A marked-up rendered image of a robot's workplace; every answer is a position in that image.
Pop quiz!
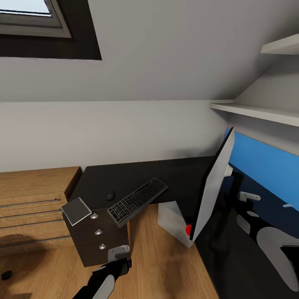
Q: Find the mouse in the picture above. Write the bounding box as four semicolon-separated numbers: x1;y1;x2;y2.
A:
107;191;115;200

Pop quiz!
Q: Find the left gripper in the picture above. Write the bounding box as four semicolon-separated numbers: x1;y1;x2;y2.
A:
103;258;132;280

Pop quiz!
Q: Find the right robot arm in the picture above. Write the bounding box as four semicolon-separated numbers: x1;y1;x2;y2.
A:
223;191;299;292

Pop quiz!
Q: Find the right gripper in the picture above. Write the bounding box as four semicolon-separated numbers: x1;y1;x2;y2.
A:
223;193;254;210

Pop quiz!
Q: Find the notebook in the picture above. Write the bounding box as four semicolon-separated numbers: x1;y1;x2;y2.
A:
62;197;92;226

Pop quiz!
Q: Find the monitor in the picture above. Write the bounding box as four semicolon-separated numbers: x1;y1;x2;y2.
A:
185;127;244;241

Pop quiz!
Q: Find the keyboard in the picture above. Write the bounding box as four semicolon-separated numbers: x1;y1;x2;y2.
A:
107;178;169;228

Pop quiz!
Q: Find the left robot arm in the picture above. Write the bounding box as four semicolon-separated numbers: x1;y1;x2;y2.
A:
72;245;132;299

